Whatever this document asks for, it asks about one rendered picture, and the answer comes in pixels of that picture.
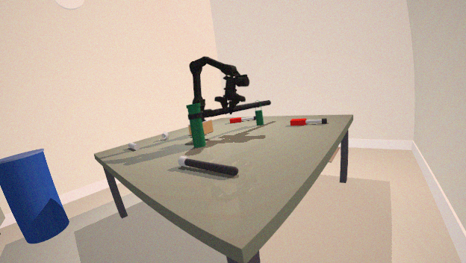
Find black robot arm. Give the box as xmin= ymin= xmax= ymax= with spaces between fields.
xmin=189 ymin=56 xmax=249 ymax=112

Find green cylinder with loop top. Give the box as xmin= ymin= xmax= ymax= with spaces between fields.
xmin=255 ymin=108 xmax=264 ymax=126

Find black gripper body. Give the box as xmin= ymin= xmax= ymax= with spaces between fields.
xmin=214 ymin=85 xmax=246 ymax=102

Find white cylindrical tube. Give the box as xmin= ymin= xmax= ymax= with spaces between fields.
xmin=128 ymin=142 xmax=140 ymax=150

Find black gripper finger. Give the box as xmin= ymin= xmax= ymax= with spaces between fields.
xmin=229 ymin=101 xmax=239 ymax=114
xmin=220 ymin=101 xmax=229 ymax=108

